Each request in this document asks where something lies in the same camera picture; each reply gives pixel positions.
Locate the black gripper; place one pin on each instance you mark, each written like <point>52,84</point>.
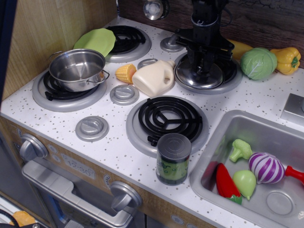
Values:
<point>204,38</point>

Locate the steel pot lid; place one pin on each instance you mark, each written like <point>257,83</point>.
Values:
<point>197,79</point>

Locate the cream toy milk jug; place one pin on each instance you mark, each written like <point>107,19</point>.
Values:
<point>156,78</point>

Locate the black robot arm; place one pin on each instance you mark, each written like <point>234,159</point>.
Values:
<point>208,11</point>

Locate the back right stove burner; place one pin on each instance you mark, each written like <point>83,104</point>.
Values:
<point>232,76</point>

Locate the stove burner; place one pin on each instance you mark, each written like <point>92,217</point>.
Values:
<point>130,44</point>
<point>49,95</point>
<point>152,118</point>
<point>232,76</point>

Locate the silver knob back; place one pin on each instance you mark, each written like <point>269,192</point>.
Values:
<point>170,44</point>

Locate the yellow toy squash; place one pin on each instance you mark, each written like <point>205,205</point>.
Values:
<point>239,49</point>

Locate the green toy cabbage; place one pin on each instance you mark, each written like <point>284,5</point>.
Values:
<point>258,63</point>

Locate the silver knob behind jug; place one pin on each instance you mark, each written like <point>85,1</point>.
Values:
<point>146,62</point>

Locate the hanging steel ladle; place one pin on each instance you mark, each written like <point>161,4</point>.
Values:
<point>156,9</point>

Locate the back left stove burner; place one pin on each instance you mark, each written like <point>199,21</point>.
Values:
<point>130,44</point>

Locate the front right stove burner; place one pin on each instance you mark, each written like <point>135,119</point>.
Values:
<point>152,118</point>

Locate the toy corn cob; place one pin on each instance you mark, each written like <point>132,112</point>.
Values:
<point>125,73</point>

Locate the yellow toy bell pepper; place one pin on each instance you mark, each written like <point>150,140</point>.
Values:
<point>288,60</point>

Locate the silver knob middle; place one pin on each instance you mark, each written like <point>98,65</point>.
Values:
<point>124,95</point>

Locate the green labelled toy can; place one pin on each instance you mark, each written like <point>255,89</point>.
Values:
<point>173,152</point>

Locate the green toy broccoli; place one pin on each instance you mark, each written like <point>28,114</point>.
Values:
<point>241,149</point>

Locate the light green plastic plate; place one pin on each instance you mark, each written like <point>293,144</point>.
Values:
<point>101,40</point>

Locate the purple toy onion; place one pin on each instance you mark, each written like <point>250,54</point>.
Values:
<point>266,168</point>

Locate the red toy chili pepper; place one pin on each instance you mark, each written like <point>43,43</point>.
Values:
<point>226,186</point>

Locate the light green toy pear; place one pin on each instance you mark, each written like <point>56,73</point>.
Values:
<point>245,181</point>

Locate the silver knob front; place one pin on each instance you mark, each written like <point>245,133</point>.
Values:
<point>92,129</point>

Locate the right oven dial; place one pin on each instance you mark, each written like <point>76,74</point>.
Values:
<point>124,196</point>

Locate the oven dial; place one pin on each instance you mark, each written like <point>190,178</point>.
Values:
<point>32,148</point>
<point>124,196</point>

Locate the front left stove burner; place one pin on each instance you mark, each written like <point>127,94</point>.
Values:
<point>49,95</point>

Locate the silver sink basin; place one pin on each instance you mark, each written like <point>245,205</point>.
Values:
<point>271,205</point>

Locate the left oven dial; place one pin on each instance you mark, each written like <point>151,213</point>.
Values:
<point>32,148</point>

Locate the steel pot with handles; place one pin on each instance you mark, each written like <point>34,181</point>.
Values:
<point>78,70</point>

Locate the red toy utensil handle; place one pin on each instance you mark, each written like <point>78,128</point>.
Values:
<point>290,171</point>

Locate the silver oven door handle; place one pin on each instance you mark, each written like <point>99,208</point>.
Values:
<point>61,189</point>

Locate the orange object with black cable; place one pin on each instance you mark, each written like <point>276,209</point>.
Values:
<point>17,220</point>

